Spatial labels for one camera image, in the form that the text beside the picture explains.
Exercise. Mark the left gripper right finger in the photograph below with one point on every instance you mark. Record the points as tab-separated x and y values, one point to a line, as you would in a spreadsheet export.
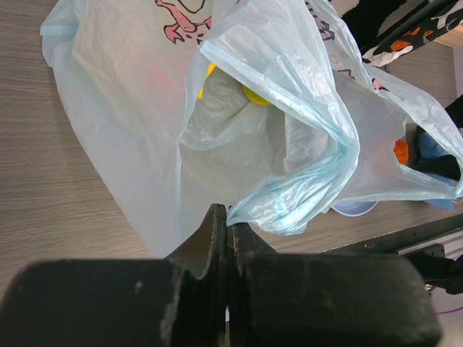
324	299

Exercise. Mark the camouflage patterned fabric bag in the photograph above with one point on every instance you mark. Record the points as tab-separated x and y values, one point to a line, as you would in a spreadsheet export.
386	30

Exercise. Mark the blue cloth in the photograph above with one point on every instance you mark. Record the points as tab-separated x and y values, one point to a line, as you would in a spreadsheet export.
429	149

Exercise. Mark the yellow fake banana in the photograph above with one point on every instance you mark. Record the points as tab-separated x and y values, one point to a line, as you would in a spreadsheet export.
254	97
211	67

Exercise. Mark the wooden rack frame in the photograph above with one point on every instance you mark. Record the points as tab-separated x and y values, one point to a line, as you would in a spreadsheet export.
453	38

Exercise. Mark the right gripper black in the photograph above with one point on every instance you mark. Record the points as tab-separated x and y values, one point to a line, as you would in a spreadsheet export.
445	166

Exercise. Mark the light blue plastic bag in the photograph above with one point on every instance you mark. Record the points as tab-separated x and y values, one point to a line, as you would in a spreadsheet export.
128	74

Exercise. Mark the orange fake pumpkin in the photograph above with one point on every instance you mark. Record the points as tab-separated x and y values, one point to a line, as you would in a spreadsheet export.
401	151

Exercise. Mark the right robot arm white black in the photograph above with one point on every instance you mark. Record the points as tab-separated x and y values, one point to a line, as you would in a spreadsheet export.
439	271

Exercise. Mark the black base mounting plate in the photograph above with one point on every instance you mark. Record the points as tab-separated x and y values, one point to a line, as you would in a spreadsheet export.
405	238

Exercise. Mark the blue round plate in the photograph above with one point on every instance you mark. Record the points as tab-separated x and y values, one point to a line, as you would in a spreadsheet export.
354	209

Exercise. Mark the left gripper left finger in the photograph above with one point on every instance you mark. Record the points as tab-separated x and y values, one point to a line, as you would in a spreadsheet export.
179	300

